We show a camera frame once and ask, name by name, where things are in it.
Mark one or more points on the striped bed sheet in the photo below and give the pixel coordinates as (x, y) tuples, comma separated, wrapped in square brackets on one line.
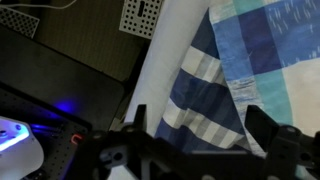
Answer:
[(200, 114)]

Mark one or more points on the blue white checkered blanket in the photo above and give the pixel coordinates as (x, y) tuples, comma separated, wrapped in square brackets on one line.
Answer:
[(270, 56)]

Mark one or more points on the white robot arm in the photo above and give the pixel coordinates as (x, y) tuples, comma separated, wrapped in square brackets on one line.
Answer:
[(145, 157)]

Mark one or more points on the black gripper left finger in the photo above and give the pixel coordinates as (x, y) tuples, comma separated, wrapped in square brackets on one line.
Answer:
[(140, 117)]

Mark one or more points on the red handled clamp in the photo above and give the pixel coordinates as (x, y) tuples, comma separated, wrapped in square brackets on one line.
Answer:
[(76, 139)]

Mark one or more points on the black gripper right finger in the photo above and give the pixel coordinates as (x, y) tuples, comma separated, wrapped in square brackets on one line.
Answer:
[(262, 127)]

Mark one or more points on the white perforated box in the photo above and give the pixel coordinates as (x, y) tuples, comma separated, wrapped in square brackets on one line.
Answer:
[(139, 17)]

